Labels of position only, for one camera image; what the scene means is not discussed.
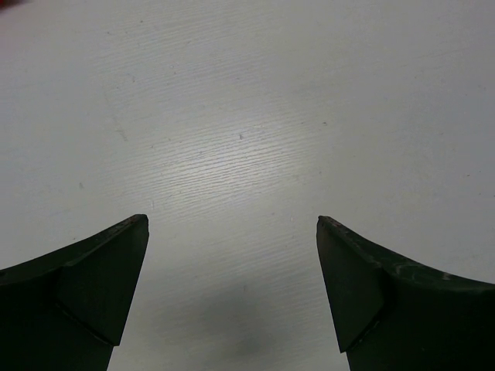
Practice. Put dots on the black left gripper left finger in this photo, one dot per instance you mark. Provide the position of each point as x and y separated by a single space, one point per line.
67 309

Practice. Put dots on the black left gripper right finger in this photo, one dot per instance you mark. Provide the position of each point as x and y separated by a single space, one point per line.
393 313

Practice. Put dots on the red folded t shirt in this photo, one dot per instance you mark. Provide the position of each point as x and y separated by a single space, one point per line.
6 3

